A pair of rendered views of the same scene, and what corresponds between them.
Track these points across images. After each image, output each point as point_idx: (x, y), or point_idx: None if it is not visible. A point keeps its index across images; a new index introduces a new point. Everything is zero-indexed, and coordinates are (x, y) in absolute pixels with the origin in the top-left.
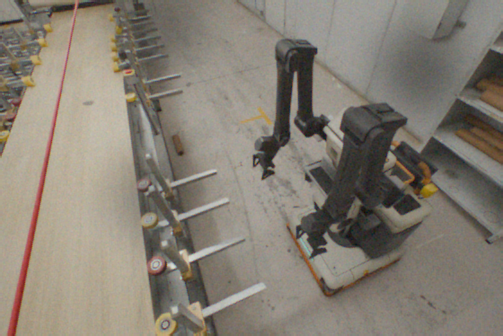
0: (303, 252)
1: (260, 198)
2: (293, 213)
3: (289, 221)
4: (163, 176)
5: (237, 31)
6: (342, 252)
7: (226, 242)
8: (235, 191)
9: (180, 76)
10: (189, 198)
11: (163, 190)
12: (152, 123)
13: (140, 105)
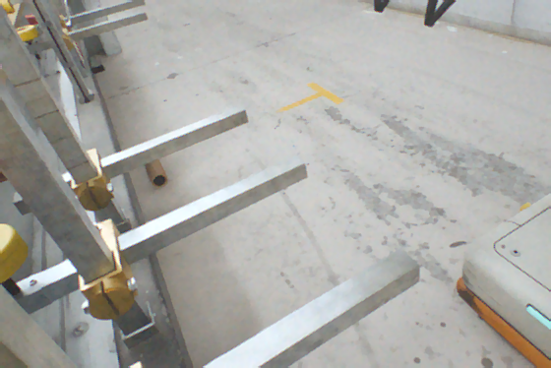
0: (543, 358)
1: (359, 239)
2: (474, 242)
3: (470, 268)
4: (60, 109)
5: (249, 1)
6: None
7: (338, 293)
8: (296, 235)
9: (142, 2)
10: (186, 269)
11: (70, 167)
12: (70, 69)
13: (61, 78)
